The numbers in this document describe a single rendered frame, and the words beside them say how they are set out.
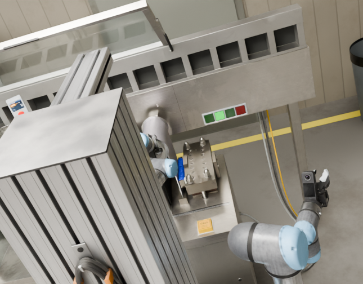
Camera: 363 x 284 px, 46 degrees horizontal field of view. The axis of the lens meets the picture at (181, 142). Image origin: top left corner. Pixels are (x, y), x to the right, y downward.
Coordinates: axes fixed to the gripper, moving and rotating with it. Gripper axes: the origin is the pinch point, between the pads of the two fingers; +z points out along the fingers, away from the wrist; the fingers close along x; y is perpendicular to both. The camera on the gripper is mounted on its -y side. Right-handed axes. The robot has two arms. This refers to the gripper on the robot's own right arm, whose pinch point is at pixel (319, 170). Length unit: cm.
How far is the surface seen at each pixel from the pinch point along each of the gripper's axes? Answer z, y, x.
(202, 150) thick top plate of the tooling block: 39, 11, -77
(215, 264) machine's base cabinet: -11, 48, -64
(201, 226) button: -9, 23, -62
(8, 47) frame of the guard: -19, -88, -104
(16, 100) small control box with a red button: -17, -64, -122
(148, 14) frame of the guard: 15, -76, -56
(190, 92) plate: 46, -23, -73
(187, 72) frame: 47, -35, -71
